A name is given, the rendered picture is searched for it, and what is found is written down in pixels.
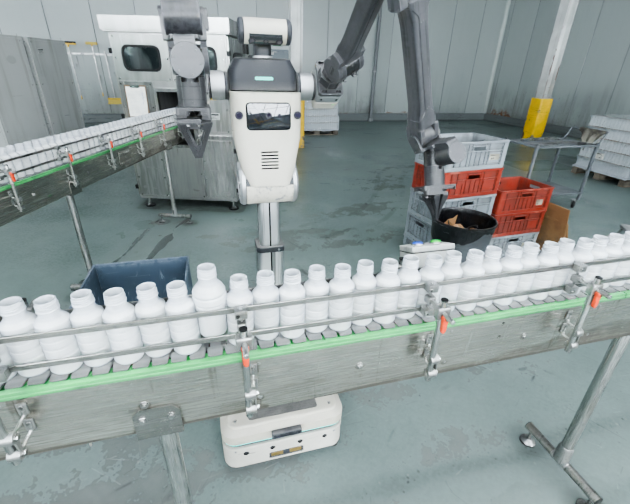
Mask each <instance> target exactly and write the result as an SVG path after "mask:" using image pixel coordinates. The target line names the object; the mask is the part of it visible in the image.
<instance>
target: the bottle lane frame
mask: <svg viewBox="0 0 630 504"><path fill-rule="evenodd" d="M608 294H610V295H612V299H610V300H609V299H607V298H605V297H603V296H602V297H601V299H600V301H599V303H598V305H597V307H596V308H593V307H590V309H589V311H588V314H587V316H586V318H585V320H584V323H583V325H582V327H581V328H582V329H583V331H584V335H583V336H580V338H579V340H578V342H577V343H578V346H579V345H584V344H589V343H594V342H599V341H604V340H609V339H614V338H619V337H624V336H629V335H630V290H627V289H626V291H622V292H618V291H617V292H615V293H608ZM585 300H586V297H584V298H577V297H576V299H571V300H567V299H566V300H565V301H559V302H557V301H555V302H553V303H545V302H544V304H540V305H534V304H533V303H532V304H533V306H527V307H523V306H522V305H521V306H522V307H521V308H515V309H512V308H511V307H510V309H509V310H502V311H501V310H499V309H498V308H497V309H498V311H496V312H490V313H489V312H487V311H486V310H485V311H486V313H484V314H475V313H474V312H473V313H474V315H471V316H463V315H462V314H461V317H458V318H453V319H454V320H455V321H456V324H455V325H451V324H450V323H449V322H448V325H447V329H446V332H445V333H444V334H442V333H441V336H440V341H439V345H438V350H437V354H438V355H439V356H440V358H441V360H440V363H439V364H438V365H437V372H438V373H443V372H448V371H453V370H458V369H463V368H468V367H473V366H478V365H483V364H488V363H493V362H498V361H503V360H508V359H513V358H518V357H523V356H528V355H534V354H539V353H544V352H549V351H554V350H559V349H564V348H565V345H564V342H565V341H568V340H567V339H566V338H565V337H563V336H562V333H561V332H560V328H561V326H562V323H567V321H566V320H565V316H566V314H567V311H569V310H573V313H572V315H571V318H570V319H569V320H570V323H572V324H573V325H575V323H576V321H577V318H578V316H579V314H580V311H581V309H582V307H583V304H584V302H585ZM434 318H435V317H434ZM435 319H436V318H435ZM421 320H422V319H421ZM436 321H437V319H436ZM436 321H433V322H427V323H426V322H424V321H423V320H422V323H421V324H414V325H412V324H411V323H410V322H408V323H409V325H408V326H402V327H398V326H397V325H396V324H395V323H394V324H395V328H389V329H384V328H383V327H382V326H380V327H381V330H377V331H369V330H368V329H367V328H366V330H367V332H364V333H358V334H355V333H354V332H353V330H351V331H352V334H351V335H345V336H340V335H339V334H338V332H337V337H333V338H327V339H326V338H324V336H323V335H321V336H322V339H320V340H314V341H309V339H308V338H307V337H306V342H302V343H295V344H294V343H293V342H292V340H290V344H289V345H283V346H277V344H276V343H275V342H274V347H270V348H264V349H261V348H260V346H259V345H257V350H251V351H249V356H250V357H249V358H250V364H254V363H257V374H255V377H254V378H258V388H256V390H257V389H258V392H259V395H257V396H256V399H257V404H259V409H263V408H268V407H273V406H278V405H283V404H288V403H293V402H298V401H303V400H308V399H313V398H318V397H323V396H328V395H333V394H338V393H343V392H348V391H353V390H358V389H363V388H368V387H373V386H378V385H383V384H388V383H393V382H398V381H403V380H408V379H413V378H418V377H423V376H425V374H424V369H425V368H426V367H427V364H426V362H425V357H423V352H424V348H426V347H428V344H425V343H426V338H427V334H434V330H435V326H436ZM438 373H437V374H438ZM49 379H50V377H49V378H48V379H47V381H46V382H45V383H44V384H38V385H32V386H28V385H27V382H28V380H27V382H26V383H25V384H24V385H23V386H22V387H19V388H13V389H7V390H5V389H4V387H5V385H4V386H3V387H2V388H1V389H0V417H1V418H2V420H3V422H4V424H5V426H6V428H7V430H8V432H10V431H14V429H15V427H16V425H17V423H18V421H19V419H20V418H21V416H22V415H19V414H18V411H17V409H16V407H15V404H17V403H23V402H26V404H27V406H28V408H29V411H30V414H27V415H26V417H25V419H28V418H33V419H34V421H35V424H36V426H37V429H34V430H33V432H32V434H31V437H30V439H29V441H28V443H27V445H26V449H28V454H27V455H32V454H37V453H42V452H47V451H52V450H57V449H62V448H67V447H72V446H77V445H82V444H87V443H92V442H97V441H102V440H107V439H112V438H117V437H122V436H127V435H132V434H136V431H135V427H134V424H133V420H132V416H133V415H134V414H135V413H136V412H137V410H139V409H146V408H150V407H156V406H161V405H166V404H174V405H176V406H178V407H180V411H181V416H182V421H183V424H188V423H193V422H198V421H203V420H208V419H213V418H218V417H223V416H228V415H233V414H238V413H243V412H246V406H245V394H244V382H243V370H242V358H241V351H240V352H239V353H232V354H226V352H225V350H223V355H220V356H214V357H208V353H206V354H205V357H204V358H201V359H195V360H190V356H188V357H187V360H186V361H182V362H176V363H172V362H171V359H170V358H169V361H168V363H167V364H163V365H157V366H152V361H151V362H150V364H149V366H148V367H145V368H138V369H133V364H131V366H130V368H129V370H126V371H120V372H113V367H112V368H111V369H110V371H109V373H107V374H101V375H94V376H93V375H92V370H91V372H90V373H89V375H88V376H87V377H82V378H76V379H71V374H70V375H69V377H68V378H67V379H66V380H63V381H57V382H49ZM27 455H26V456H27ZM2 460H6V452H5V450H4V448H3V447H0V461H2Z"/></svg>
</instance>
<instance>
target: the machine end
mask: <svg viewBox="0 0 630 504"><path fill-rule="evenodd" d="M97 19H98V24H99V29H101V30H102V31H105V32H109V34H108V37H109V42H110V47H111V48H108V51H109V53H112V57H113V62H114V67H115V73H116V78H117V83H118V88H119V93H120V98H121V103H122V108H123V114H121V116H122V119H128V118H131V117H130V116H129V110H128V105H127V99H126V93H125V88H124V85H130V84H132V85H145V86H146V92H147V99H148V105H149V111H150V113H153V112H157V111H161V110H166V109H171V108H176V106H177V105H178V97H177V89H176V78H175V77H176V76H178V75H173V71H172V66H171V63H170V54H169V47H168V41H164V40H163V38H162V36H161V35H162V32H161V27H160V21H159V16H142V15H100V14H97ZM208 22H209V31H206V34H207V41H206V42H207V50H208V57H209V65H210V70H222V71H223V72H224V71H226V72H227V69H228V67H229V65H230V63H231V61H232V59H233V58H234V57H250V58H253V44H244V43H243V44H240V43H239V42H238V37H237V22H236V21H234V20H232V19H230V18H225V17H208ZM210 108H211V116H212V120H211V122H213V125H212V129H211V132H210V135H209V138H208V142H207V145H206V148H205V152H204V155H203V158H195V156H194V155H193V153H192V151H191V149H190V147H189V145H188V144H187V142H186V140H185V141H183V142H181V143H179V144H177V145H175V146H172V149H170V150H168V158H169V164H170V171H171V177H172V184H173V191H174V197H175V199H184V200H206V201H231V202H232V205H233V206H230V207H229V210H238V209H239V207H238V206H235V202H238V200H239V196H238V194H239V192H238V184H237V172H236V169H237V166H236V164H237V162H238V161H239V160H238V156H237V152H236V148H235V144H234V140H233V136H232V131H231V117H230V104H229V99H228V100H226V99H225V100H212V98H211V100H210ZM134 170H135V175H136V180H137V184H135V186H136V189H138V190H139V195H140V196H141V198H147V199H149V203H146V204H145V205H146V206H147V207H152V206H155V205H156V203H153V202H151V199H152V198H157V199H170V194H169V188H168V181H167V175H166V169H165V162H164V156H163V151H162V152H160V153H157V154H155V155H153V156H151V157H149V158H147V159H145V160H142V161H140V162H138V163H136V164H134Z"/></svg>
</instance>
